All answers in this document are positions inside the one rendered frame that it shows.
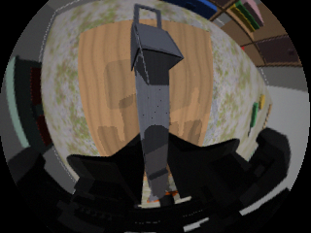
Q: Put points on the wooden board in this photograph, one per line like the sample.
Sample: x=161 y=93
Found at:
x=107 y=84

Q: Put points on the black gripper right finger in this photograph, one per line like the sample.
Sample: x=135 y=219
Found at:
x=186 y=160

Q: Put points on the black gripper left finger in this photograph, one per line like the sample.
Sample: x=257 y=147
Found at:
x=125 y=167

